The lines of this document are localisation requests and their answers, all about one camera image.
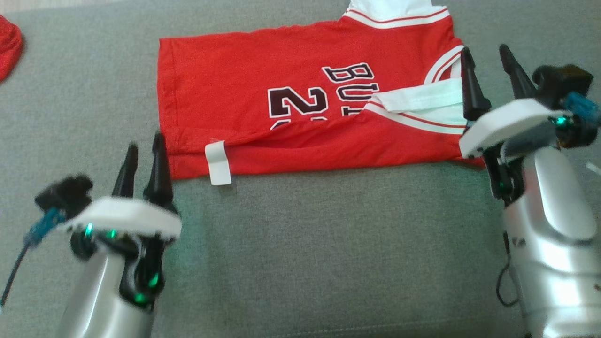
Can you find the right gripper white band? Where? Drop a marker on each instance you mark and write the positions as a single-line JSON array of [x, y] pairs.
[[507, 124]]

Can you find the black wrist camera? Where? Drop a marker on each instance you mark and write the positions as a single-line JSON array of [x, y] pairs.
[[65, 192], [561, 80]]

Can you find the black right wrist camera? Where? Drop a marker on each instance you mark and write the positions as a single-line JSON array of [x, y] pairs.
[[561, 80]]

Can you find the red basketball jersey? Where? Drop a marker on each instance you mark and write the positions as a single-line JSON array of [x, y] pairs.
[[235, 70]]

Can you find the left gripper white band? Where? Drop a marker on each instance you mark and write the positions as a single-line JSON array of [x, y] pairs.
[[127, 216]]

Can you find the grey sofa cushion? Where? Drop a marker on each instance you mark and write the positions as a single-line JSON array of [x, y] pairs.
[[328, 258]]

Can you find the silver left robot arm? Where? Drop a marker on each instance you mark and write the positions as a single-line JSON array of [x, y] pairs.
[[94, 305]]

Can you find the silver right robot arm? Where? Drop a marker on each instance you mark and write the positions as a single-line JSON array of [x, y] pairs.
[[554, 234]]

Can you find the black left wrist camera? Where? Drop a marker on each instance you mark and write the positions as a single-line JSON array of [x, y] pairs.
[[65, 192]]

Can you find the red shorts white stripe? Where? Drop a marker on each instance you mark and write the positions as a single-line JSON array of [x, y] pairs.
[[8, 47]]

